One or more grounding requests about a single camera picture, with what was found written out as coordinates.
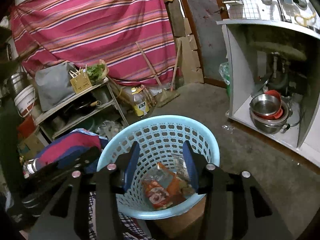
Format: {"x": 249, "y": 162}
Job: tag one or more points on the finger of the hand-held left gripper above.
{"x": 85, "y": 167}
{"x": 90, "y": 153}

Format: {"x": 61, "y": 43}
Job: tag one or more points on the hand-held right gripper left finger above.
{"x": 131, "y": 170}

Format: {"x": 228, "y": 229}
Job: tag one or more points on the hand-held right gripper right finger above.
{"x": 191, "y": 170}

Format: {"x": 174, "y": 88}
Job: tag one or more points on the clear plastic wrapper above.
{"x": 175, "y": 163}

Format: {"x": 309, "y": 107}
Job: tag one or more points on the brown paper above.
{"x": 185, "y": 186}

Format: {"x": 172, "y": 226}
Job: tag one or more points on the orange snack packet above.
{"x": 157, "y": 192}

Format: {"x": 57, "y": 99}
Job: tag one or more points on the light blue plastic basket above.
{"x": 160, "y": 125}

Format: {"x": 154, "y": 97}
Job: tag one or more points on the printed blanket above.
{"x": 65, "y": 150}

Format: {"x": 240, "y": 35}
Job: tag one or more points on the white label jar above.
{"x": 30, "y": 168}

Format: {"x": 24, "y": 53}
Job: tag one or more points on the blue printed cardboard box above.
{"x": 31, "y": 143}

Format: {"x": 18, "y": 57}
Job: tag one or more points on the brown cardboard box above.
{"x": 180, "y": 222}

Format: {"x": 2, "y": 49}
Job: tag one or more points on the yellow label oil bottle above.
{"x": 140, "y": 105}

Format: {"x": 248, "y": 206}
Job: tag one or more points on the red plastic basin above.
{"x": 26, "y": 126}

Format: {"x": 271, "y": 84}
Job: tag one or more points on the low wooden rack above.
{"x": 98, "y": 85}

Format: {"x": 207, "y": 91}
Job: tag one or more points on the wooden chopstick holder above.
{"x": 80, "y": 82}

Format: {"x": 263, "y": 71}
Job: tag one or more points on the green leafy vegetables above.
{"x": 96, "y": 71}

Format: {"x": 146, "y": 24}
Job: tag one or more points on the white plastic bucket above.
{"x": 25, "y": 101}

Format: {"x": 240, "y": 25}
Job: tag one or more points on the steel bowl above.
{"x": 265, "y": 105}

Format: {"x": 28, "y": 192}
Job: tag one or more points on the green plastic bag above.
{"x": 225, "y": 77}

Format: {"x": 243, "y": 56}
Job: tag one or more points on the white sink cabinet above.
{"x": 233, "y": 80}

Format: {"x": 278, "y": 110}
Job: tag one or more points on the stainless steel pot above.
{"x": 18, "y": 83}

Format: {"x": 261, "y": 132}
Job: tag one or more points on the wooden stick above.
{"x": 150, "y": 65}

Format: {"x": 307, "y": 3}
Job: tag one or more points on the stacked cardboard pieces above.
{"x": 190, "y": 62}

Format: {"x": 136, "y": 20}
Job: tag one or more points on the red plastic bowl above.
{"x": 275, "y": 95}

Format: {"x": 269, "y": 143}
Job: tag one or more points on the red striped curtain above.
{"x": 87, "y": 17}

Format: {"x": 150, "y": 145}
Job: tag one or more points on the brown framed door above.
{"x": 202, "y": 17}

